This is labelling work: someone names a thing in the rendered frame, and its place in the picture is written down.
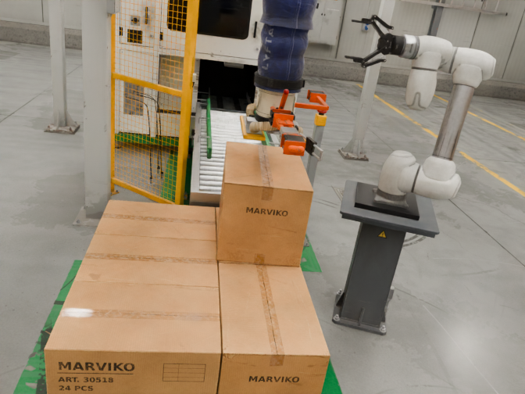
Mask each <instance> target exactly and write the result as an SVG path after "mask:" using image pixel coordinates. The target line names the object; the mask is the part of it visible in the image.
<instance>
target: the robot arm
mask: <svg viewBox="0 0 525 394"><path fill-rule="evenodd" d="M374 20H376V21H377V22H378V23H380V24H381V25H382V26H384V27H386V28H387V31H388V33H386V34H384V33H383V32H382V31H381V29H380V28H379V27H378V26H377V24H376V23H375V21H374ZM352 22H356V23H366V24H371V25H372V26H373V28H374V29H375V30H376V32H377V33H378V34H379V36H380V38H379V39H378V44H377V49H376V50H375V51H374V52H372V53H370V54H369V55H368V56H366V57H365V58H361V57H355V56H345V58H346V59H353V62H355V63H361V67H362V68H366V67H368V66H372V65H374V64H377V63H385V62H386V61H387V60H386V55H394V56H398V57H401V58H405V59H411V60H412V69H411V72H410V75H409V79H408V83H407V87H406V92H405V101H406V105H407V106H408V107H409V108H410V109H414V110H419V111H422V110H425V109H426V108H427V107H428V106H429V105H430V102H431V100H432V98H433V96H434V92H435V88H436V83H437V71H438V70H440V71H442V72H445V73H450V74H452V82H453V84H454V85H453V89H452V93H451V95H450V99H449V101H448V105H447V109H446V111H445V115H444V119H443V121H442V124H441V129H440V131H439V134H438V137H437V141H436V144H435V147H434V151H433V154H432V156H429V157H428V158H427V159H426V160H425V162H424V164H423V165H419V164H418V163H416V158H415V157H414V155H412V154H411V153H410V152H407V151H402V150H397V151H393V153H392V154H390V156H389V157H388V158H387V160H386V162H385V163H384V165H383V168H382V171H381V173H380V180H379V185H378V188H377V189H376V188H374V189H373V193H374V202H376V203H383V204H387V205H391V206H398V207H401V208H405V209H408V207H409V206H408V204H407V203H406V200H405V196H406V192H411V193H415V194H417V195H421V196H423V197H427V198H430V199H452V198H455V196H456V194H457V192H458V190H459V187H460V185H461V178H460V176H459V175H458V174H456V173H455V164H454V162H453V161H452V158H453V156H454V153H455V148H456V146H457V143H458V140H459V136H460V133H461V130H462V128H463V124H464V120H465V119H466V114H467V112H468V109H469V106H470V102H471V99H472V97H473V92H474V88H477V87H478V86H479V85H480V83H481V81H486V80H488V79H490V78H491V77H492V76H493V73H494V70H495V63H496V59H495V58H493V57H492V56H491V55H489V54H488V53H486V52H483V51H480V50H476V49H472V48H460V47H452V43H451V42H450V41H447V40H445V39H442V38H437V37H434V36H427V35H424V36H412V35H407V34H404V35H402V36H398V35H393V34H391V32H392V30H393V29H394V27H393V26H389V25H388V24H387V23H385V22H384V21H383V20H382V19H381V18H379V17H378V16H377V15H374V14H373V15H372V16H371V18H370V19H367V18H362V20H352ZM380 53H382V54H383V56H381V57H380V58H379V59H375V60H373V61H370V62H368V63H366V62H367V61H368V60H370V59H372V58H373V57H374V56H376V55H378V54H380Z"/></svg>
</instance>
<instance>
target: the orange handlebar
mask: <svg viewBox="0 0 525 394"><path fill-rule="evenodd" d="M316 101H317V102H318V103H319V105H313V104H306V103H299V102H296V103H295V108H303V109H316V110H323V111H327V110H329V106H328V104H326V103H325V101H323V100H322V99H321V97H319V96H316ZM276 123H277V126H278V127H277V130H280V127H283V126H284V125H287V127H293V126H294V124H293V122H292V121H290V120H280V119H279V118H278V119H276ZM288 150H289V151H291V152H303V151H304V147H302V146H294V145H290V146H289V147H288Z"/></svg>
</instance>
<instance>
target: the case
mask: <svg viewBox="0 0 525 394"><path fill-rule="evenodd" d="M313 193H314V191H313V188H312V185H311V183H310V181H309V178H308V175H307V173H306V171H305V168H304V165H303V163H302V159H301V157H300V156H293V155H285V154H283V149H282V147H275V146H267V145H253V144H246V143H239V142H232V141H227V143H226V151H225V158H224V166H223V180H222V188H221V196H220V212H219V224H218V236H217V249H216V260H221V261H230V262H240V263H257V264H267V265H277V266H286V267H299V266H300V262H301V258H302V250H303V245H304V241H305V233H306V229H307V225H308V221H309V213H310V209H311V205H312V200H313Z"/></svg>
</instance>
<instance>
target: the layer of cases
mask: <svg viewBox="0 0 525 394"><path fill-rule="evenodd" d="M219 212H220V208H219V207H216V212H215V207H208V206H186V205H175V204H164V203H152V202H131V201H120V200H109V202H108V204H107V206H106V208H105V211H104V213H103V215H102V218H101V220H100V222H99V224H98V227H97V229H96V231H95V234H94V236H93V238H92V240H91V243H90V245H89V247H88V249H87V252H86V254H85V256H84V259H83V261H82V263H81V265H80V268H79V271H78V272H77V275H76V277H75V279H74V282H73V284H72V286H71V288H70V291H69V293H68V296H67V297H66V300H65V302H64V304H63V306H62V309H61V311H60V313H59V316H58V318H57V321H56V323H55V325H54V328H53V329H52V333H51V334H50V336H49V338H48V341H47V343H46V346H45V348H44V351H45V373H46V385H47V394H321V392H322V388H323V383H324V379H325V376H326V373H327V367H328V363H329V359H330V353H329V350H328V348H327V344H326V341H325V338H324V336H323V332H322V329H321V327H320V323H319V320H318V317H317V315H316V311H315V308H314V305H313V302H312V300H311V297H310V294H309V290H308V288H307V285H306V283H305V279H304V276H303V273H302V269H301V267H300V266H299V267H286V266H277V265H267V264H257V263H240V262H230V261H221V260H216V249H217V236H218V224H219Z"/></svg>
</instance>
